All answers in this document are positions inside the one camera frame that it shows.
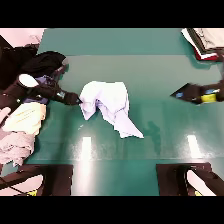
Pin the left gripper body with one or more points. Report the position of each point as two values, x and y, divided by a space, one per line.
72 98

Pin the white shirt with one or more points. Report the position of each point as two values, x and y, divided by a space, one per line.
106 100

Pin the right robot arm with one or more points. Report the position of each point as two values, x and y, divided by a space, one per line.
195 93

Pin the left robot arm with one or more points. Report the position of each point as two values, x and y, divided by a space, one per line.
46 90

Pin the black garment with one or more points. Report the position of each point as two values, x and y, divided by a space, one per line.
46 63

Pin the pink garment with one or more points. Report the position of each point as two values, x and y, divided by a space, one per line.
15 146

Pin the red garment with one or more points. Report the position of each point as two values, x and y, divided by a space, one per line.
205 56

